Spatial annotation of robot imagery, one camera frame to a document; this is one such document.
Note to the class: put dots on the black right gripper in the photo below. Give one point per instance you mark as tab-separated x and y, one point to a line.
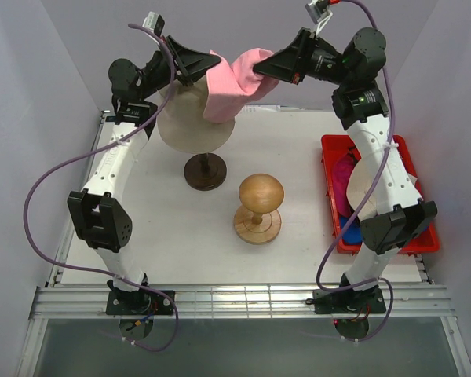
302	55

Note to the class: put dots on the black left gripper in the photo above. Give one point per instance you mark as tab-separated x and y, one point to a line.
175	60

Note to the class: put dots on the pink bucket hat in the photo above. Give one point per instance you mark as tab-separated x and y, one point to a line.
232	86

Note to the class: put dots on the beige bucket hat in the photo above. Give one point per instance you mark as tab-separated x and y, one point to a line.
181	124

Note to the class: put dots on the cream bucket hat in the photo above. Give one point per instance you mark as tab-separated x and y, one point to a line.
359	182

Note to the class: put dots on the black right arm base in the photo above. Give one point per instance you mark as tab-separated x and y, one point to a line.
370	301

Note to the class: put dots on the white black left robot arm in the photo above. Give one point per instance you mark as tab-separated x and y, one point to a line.
96	211

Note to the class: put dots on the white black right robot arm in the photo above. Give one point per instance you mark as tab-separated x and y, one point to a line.
365	113

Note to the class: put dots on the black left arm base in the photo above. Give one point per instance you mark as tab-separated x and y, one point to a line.
155	304

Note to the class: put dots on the red plastic bin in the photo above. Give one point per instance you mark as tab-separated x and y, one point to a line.
338	158

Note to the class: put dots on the cream mannequin head stand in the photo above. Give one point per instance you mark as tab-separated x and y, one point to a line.
205	172

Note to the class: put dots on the magenta cap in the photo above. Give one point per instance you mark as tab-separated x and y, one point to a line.
340	173

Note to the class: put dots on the light wooden hat stand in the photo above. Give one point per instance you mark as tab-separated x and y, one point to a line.
258	221

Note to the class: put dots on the blue hat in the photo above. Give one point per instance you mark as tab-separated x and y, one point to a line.
389	230

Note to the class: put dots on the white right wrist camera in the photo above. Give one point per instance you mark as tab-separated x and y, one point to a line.
320	13

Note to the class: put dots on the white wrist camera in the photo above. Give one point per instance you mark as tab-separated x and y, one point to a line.
320	13
155	23

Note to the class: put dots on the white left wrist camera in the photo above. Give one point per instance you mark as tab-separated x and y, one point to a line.
155	23

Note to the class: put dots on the aluminium front rail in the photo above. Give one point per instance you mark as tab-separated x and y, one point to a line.
233	302

